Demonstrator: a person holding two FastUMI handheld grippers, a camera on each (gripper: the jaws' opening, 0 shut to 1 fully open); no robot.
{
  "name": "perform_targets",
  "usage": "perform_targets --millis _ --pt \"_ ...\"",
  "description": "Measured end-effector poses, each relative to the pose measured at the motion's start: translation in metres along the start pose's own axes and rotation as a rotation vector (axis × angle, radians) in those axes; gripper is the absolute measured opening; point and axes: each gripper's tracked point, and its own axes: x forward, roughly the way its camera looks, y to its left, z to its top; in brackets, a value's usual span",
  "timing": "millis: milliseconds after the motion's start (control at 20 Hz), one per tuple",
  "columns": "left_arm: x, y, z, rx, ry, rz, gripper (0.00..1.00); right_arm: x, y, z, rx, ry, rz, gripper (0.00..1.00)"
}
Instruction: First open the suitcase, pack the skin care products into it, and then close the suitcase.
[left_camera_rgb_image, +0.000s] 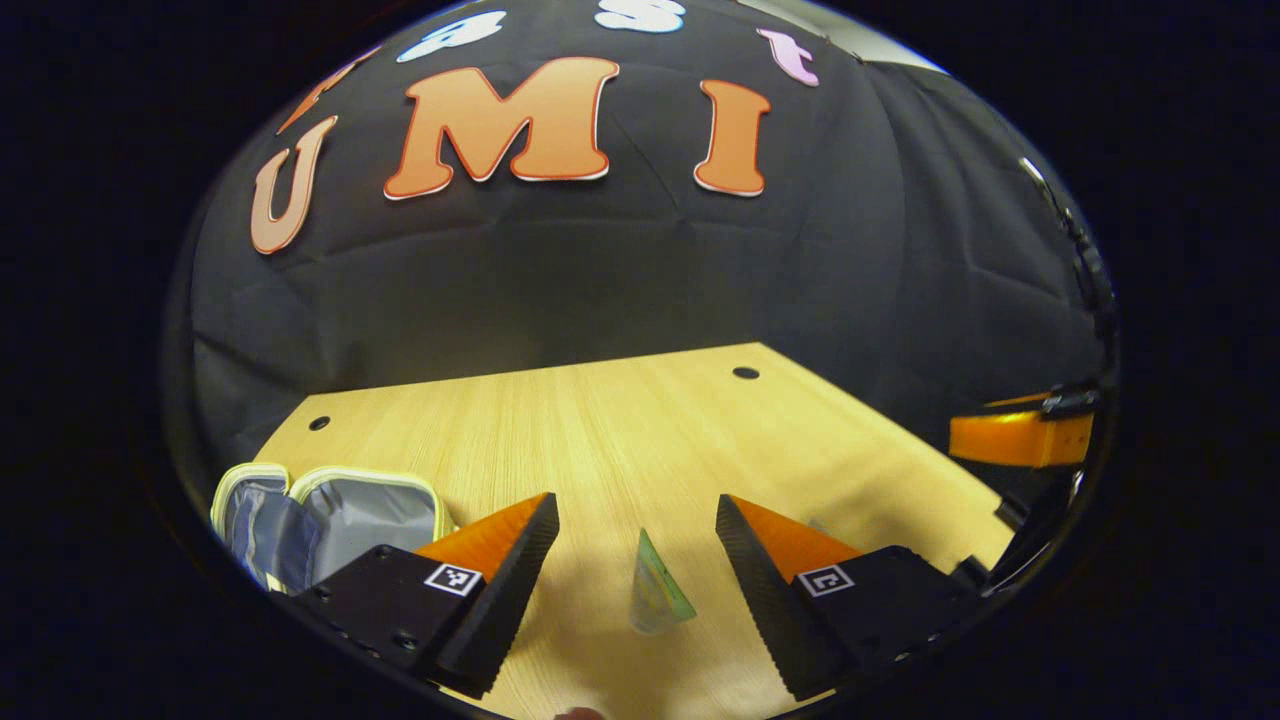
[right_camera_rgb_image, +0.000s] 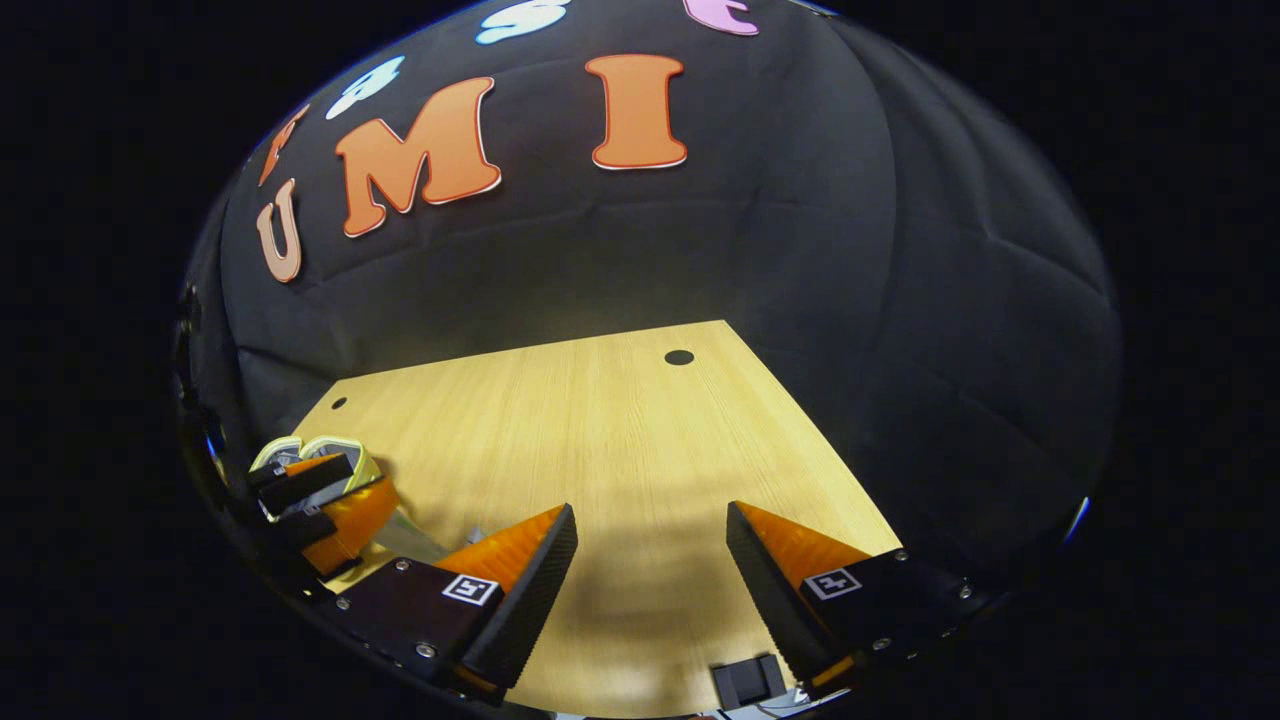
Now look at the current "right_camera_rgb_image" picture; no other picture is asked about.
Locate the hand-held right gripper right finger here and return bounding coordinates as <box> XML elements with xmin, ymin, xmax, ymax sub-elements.
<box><xmin>726</xmin><ymin>501</ymin><xmax>997</xmax><ymax>691</ymax></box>

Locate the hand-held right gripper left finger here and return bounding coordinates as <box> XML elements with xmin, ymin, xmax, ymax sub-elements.
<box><xmin>318</xmin><ymin>503</ymin><xmax>580</xmax><ymax>707</ymax></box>

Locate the black table clamp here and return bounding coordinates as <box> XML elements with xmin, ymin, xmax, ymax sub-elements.
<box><xmin>711</xmin><ymin>654</ymin><xmax>788</xmax><ymax>712</ymax></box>

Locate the dark stand equipment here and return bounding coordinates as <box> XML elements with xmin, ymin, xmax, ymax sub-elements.
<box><xmin>175</xmin><ymin>285</ymin><xmax>228</xmax><ymax>483</ymax></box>

